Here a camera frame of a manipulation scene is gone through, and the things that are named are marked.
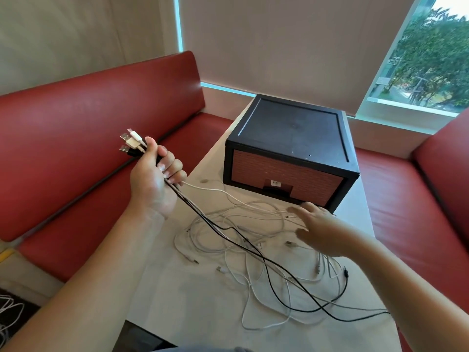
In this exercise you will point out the person's right hand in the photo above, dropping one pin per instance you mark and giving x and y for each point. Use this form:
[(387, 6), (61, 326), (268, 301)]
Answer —
[(326, 230)]

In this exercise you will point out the person's left hand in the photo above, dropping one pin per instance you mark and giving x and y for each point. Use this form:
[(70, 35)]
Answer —
[(148, 179)]

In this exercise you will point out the person's left middle finger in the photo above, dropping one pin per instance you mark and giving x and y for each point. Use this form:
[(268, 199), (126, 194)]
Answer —
[(175, 165)]

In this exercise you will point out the person's left thumb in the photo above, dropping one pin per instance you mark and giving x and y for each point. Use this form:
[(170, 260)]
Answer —
[(151, 146)]

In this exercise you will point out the person's right thumb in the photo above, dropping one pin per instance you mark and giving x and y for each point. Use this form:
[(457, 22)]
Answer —
[(306, 237)]

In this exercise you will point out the person's right forearm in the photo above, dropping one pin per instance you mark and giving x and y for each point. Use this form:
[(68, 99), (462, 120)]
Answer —
[(406, 289)]

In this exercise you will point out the person's left forearm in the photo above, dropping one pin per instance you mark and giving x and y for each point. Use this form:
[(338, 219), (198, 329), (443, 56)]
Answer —
[(91, 285)]

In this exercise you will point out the white barcode sticker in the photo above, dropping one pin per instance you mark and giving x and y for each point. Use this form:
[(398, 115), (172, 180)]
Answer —
[(275, 183)]

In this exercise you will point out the brick pattern drawer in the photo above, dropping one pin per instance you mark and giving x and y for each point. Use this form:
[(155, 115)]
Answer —
[(249, 168)]

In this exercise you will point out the red bench backrest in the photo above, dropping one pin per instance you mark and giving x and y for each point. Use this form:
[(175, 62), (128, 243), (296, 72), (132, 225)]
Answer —
[(447, 172), (73, 135)]

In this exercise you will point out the red bench seat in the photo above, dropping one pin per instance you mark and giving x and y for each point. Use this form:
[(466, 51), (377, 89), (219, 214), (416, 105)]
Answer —
[(95, 223), (403, 216)]

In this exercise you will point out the beige roller blind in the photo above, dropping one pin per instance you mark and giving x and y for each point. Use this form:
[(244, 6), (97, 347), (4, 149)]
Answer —
[(293, 40)]

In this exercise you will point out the dark floor mat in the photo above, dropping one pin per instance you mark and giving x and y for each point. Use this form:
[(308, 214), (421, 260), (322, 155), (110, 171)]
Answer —
[(25, 326)]

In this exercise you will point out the green trees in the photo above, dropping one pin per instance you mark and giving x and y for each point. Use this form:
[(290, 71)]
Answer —
[(432, 51)]

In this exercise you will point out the glass window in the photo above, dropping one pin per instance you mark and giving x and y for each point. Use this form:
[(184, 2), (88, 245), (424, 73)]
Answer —
[(452, 7)]

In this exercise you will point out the black storage box frame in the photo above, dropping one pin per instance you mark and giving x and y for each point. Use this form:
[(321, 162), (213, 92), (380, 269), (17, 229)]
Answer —
[(293, 124)]

